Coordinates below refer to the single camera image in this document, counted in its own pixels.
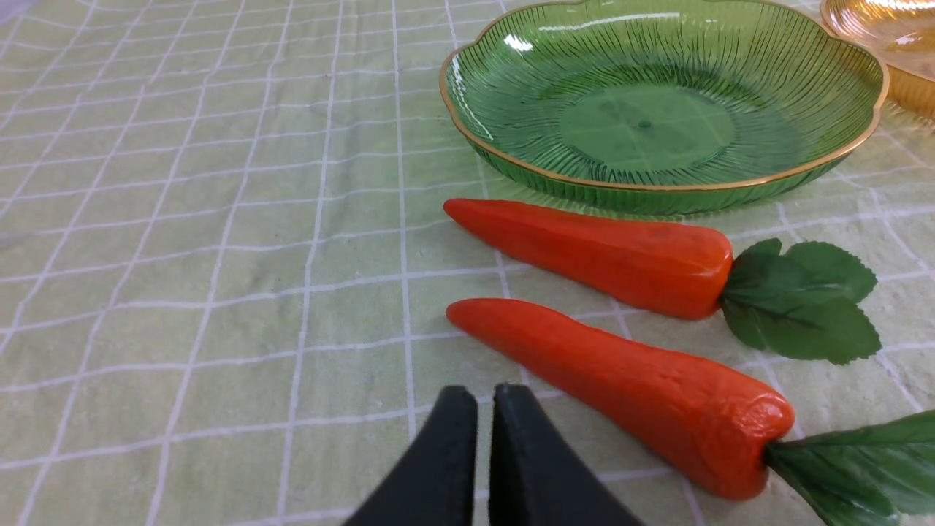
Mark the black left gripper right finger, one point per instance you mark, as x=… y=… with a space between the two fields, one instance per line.
x=536 y=478

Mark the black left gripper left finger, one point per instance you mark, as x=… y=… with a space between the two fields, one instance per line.
x=433 y=481

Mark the orange plastic carrot with leaves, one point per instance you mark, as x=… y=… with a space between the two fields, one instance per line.
x=801 y=302

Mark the green checkered tablecloth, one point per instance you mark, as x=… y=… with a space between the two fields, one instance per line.
x=225 y=266

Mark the green glass plate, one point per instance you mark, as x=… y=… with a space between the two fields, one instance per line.
x=662 y=108

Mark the amber glass plate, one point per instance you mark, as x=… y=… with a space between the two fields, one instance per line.
x=902 y=34

